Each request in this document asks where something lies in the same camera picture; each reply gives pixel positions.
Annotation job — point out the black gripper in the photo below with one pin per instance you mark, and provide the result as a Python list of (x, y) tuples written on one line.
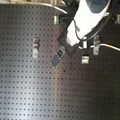
[(66, 47)]

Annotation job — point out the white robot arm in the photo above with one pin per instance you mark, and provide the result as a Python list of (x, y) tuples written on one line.
[(86, 18)]

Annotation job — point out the small clip with green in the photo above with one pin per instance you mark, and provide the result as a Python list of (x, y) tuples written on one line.
[(56, 20)]

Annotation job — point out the metal cable clip centre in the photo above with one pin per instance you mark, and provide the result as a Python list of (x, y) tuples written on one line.
[(85, 53)]

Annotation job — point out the metal cable clip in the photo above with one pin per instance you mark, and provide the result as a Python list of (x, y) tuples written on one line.
[(85, 53), (96, 45), (36, 45)]

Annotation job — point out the metal cable clip left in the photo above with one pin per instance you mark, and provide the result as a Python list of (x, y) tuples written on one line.
[(36, 45)]

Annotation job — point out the metal cable clip right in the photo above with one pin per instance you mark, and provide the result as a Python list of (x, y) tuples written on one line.
[(96, 45)]

